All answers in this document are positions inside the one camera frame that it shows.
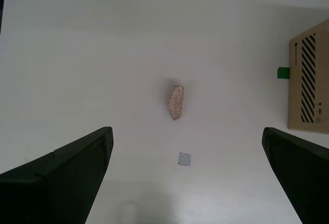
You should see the grey tape square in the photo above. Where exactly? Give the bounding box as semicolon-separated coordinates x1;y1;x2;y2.
178;152;192;167

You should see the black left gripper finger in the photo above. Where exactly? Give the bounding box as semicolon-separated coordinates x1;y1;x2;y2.
0;126;114;224
262;127;329;224

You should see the pinkish granite rock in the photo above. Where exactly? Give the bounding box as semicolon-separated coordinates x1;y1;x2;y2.
168;84;185;121

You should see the green tape strip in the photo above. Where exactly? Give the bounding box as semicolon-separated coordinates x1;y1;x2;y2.
277;67;290;80

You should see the brown cardboard box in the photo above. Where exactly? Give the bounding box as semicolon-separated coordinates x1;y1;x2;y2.
287;18;329;134

